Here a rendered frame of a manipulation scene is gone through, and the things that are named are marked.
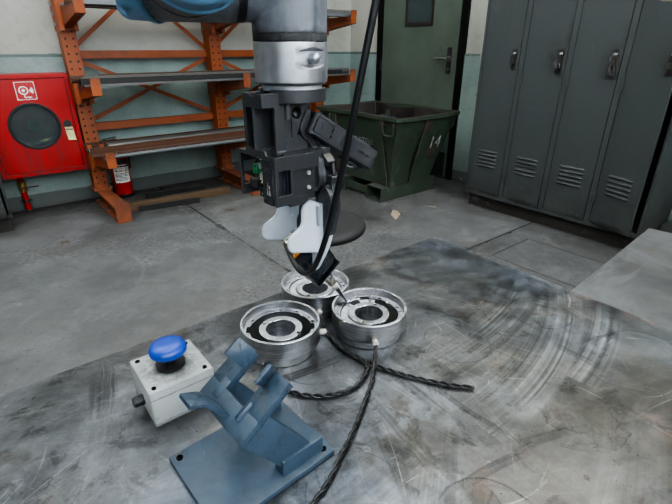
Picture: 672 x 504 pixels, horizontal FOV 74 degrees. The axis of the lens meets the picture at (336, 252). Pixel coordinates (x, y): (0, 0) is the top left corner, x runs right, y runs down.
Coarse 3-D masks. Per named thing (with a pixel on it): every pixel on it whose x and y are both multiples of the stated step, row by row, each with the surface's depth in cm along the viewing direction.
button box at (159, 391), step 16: (192, 352) 52; (144, 368) 50; (160, 368) 49; (176, 368) 49; (192, 368) 50; (208, 368) 50; (144, 384) 48; (160, 384) 48; (176, 384) 48; (192, 384) 49; (144, 400) 49; (160, 400) 47; (176, 400) 48; (160, 416) 48; (176, 416) 49
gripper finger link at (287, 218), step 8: (280, 208) 54; (288, 208) 55; (296, 208) 55; (280, 216) 55; (288, 216) 55; (296, 216) 55; (264, 224) 54; (272, 224) 54; (280, 224) 55; (288, 224) 56; (296, 224) 56; (264, 232) 54; (272, 232) 55; (280, 232) 55; (288, 232) 56
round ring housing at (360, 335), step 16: (368, 288) 67; (336, 304) 65; (368, 304) 65; (400, 304) 64; (336, 320) 61; (352, 320) 62; (368, 320) 66; (384, 320) 61; (400, 320) 60; (352, 336) 59; (368, 336) 59; (384, 336) 59
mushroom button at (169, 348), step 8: (168, 336) 50; (176, 336) 51; (152, 344) 49; (160, 344) 49; (168, 344) 49; (176, 344) 49; (184, 344) 50; (152, 352) 48; (160, 352) 48; (168, 352) 48; (176, 352) 48; (184, 352) 49; (160, 360) 48; (168, 360) 48
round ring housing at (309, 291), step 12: (288, 276) 72; (300, 276) 73; (336, 276) 73; (288, 288) 70; (300, 288) 70; (312, 288) 72; (324, 288) 72; (348, 288) 69; (300, 300) 65; (312, 300) 65; (324, 300) 65; (324, 312) 66
